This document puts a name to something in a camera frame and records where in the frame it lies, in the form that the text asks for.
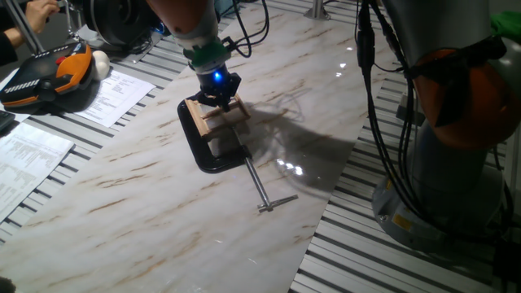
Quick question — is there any person hand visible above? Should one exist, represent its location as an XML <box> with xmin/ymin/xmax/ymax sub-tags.
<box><xmin>24</xmin><ymin>0</ymin><xmax>62</xmax><ymax>35</ymax></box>

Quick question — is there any black orange teach pendant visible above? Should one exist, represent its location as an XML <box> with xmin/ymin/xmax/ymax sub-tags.
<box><xmin>0</xmin><ymin>42</ymin><xmax>95</xmax><ymax>109</ymax></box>

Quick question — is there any green cloth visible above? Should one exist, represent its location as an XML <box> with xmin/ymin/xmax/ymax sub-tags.
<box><xmin>490</xmin><ymin>11</ymin><xmax>521</xmax><ymax>40</ymax></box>

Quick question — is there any marble pattern mat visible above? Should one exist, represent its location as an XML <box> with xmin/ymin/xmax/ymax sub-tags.
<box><xmin>0</xmin><ymin>0</ymin><xmax>402</xmax><ymax>293</ymax></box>

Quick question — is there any white printed paper sheet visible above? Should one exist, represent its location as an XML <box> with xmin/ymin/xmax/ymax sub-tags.
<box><xmin>75</xmin><ymin>69</ymin><xmax>157</xmax><ymax>129</ymax></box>
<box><xmin>0</xmin><ymin>121</ymin><xmax>76</xmax><ymax>224</ymax></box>

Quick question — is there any black filament spool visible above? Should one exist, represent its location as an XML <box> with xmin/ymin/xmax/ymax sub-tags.
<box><xmin>83</xmin><ymin>0</ymin><xmax>158</xmax><ymax>48</ymax></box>

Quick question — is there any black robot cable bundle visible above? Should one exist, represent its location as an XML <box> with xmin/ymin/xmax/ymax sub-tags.
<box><xmin>221</xmin><ymin>0</ymin><xmax>521</xmax><ymax>245</ymax></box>

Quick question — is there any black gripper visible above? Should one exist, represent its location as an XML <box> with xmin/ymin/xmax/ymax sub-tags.
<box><xmin>186</xmin><ymin>64</ymin><xmax>243</xmax><ymax>113</ymax></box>

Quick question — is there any person forearm black sleeve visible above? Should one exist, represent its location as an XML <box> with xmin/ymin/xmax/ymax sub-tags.
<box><xmin>0</xmin><ymin>26</ymin><xmax>29</xmax><ymax>66</ymax></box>

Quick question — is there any aluminium frame post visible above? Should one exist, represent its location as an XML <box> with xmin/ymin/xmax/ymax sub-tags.
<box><xmin>2</xmin><ymin>0</ymin><xmax>46</xmax><ymax>56</ymax></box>
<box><xmin>303</xmin><ymin>0</ymin><xmax>332</xmax><ymax>21</ymax></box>

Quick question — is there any small wooden sliding window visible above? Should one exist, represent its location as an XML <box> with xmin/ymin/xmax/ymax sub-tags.
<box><xmin>185</xmin><ymin>94</ymin><xmax>252</xmax><ymax>142</ymax></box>

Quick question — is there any white round ball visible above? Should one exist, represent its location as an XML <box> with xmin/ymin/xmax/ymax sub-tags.
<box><xmin>91</xmin><ymin>50</ymin><xmax>112</xmax><ymax>81</ymax></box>

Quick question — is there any black C-clamp steel screw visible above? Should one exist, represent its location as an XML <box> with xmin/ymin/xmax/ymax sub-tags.
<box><xmin>177</xmin><ymin>97</ymin><xmax>300</xmax><ymax>213</ymax></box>

